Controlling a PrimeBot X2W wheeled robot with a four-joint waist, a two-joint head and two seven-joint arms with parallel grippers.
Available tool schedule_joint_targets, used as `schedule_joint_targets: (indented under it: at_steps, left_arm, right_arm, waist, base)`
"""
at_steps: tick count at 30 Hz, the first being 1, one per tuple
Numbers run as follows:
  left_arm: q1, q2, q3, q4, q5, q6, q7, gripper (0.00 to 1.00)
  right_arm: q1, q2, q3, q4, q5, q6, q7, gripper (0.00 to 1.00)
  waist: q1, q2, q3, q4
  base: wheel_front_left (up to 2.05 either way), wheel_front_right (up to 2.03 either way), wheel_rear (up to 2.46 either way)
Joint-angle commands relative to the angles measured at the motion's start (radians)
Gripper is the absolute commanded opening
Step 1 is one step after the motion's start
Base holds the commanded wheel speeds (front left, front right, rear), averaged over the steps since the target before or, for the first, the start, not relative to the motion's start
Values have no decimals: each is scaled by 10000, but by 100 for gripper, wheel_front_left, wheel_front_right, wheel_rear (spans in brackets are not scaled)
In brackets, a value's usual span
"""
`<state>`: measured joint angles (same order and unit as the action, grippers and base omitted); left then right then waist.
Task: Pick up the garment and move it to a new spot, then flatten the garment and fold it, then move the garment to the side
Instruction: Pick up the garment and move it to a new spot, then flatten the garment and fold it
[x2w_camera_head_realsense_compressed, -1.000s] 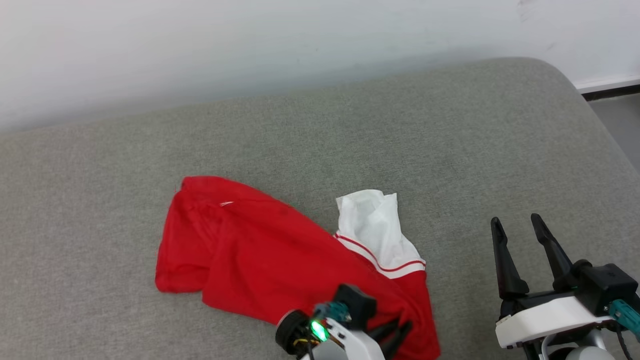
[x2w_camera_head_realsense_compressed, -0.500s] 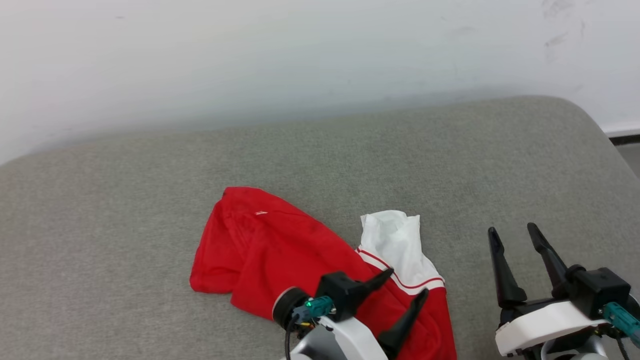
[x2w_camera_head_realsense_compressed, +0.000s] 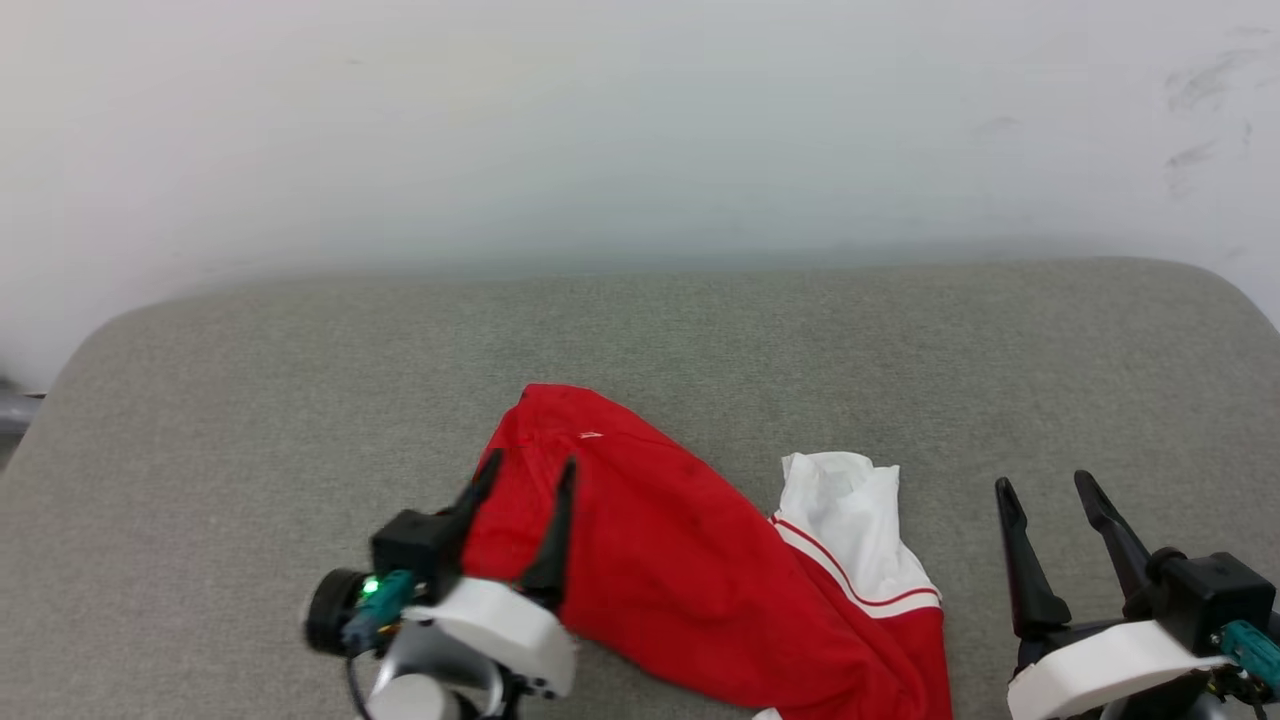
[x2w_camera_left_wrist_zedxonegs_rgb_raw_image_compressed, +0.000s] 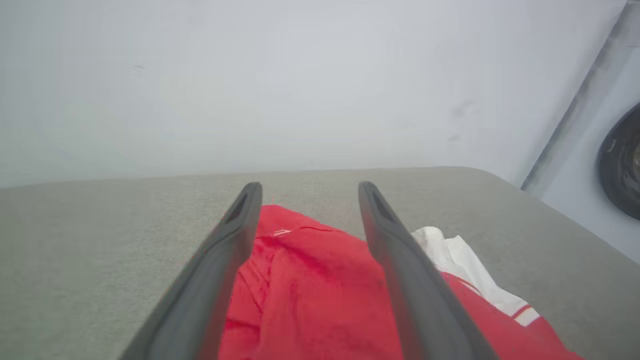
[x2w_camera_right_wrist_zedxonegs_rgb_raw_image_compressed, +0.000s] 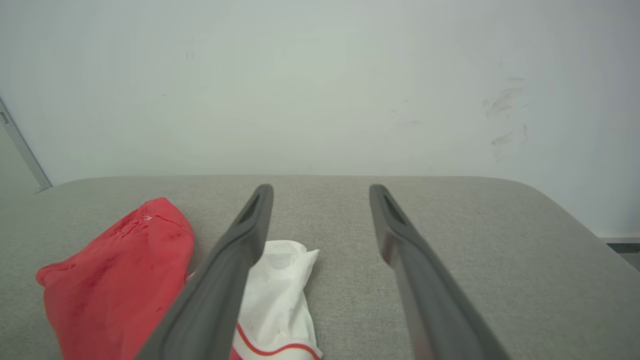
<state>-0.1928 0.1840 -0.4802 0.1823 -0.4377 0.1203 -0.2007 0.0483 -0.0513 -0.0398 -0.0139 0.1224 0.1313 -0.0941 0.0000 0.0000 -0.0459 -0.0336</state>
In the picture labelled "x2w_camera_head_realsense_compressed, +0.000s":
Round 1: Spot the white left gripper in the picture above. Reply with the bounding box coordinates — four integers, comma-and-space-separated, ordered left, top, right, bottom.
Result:
400, 449, 579, 699

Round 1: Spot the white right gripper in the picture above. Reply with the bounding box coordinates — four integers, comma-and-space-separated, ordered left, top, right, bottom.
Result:
995, 470, 1237, 720

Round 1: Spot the red basketball jersey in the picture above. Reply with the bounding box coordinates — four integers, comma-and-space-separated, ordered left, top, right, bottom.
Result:
460, 383, 953, 720

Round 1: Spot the teal left camera connector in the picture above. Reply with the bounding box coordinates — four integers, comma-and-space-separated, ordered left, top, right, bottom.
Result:
342, 570, 415, 651

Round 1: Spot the teal camera connector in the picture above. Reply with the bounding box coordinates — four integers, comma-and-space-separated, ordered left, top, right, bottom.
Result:
342, 570, 415, 651
1218, 620, 1280, 696

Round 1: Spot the teal right camera connector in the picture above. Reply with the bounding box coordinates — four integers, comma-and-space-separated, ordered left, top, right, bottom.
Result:
1218, 620, 1280, 696

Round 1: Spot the grey wall baseboard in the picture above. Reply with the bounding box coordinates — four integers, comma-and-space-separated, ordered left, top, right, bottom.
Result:
0, 386, 47, 437

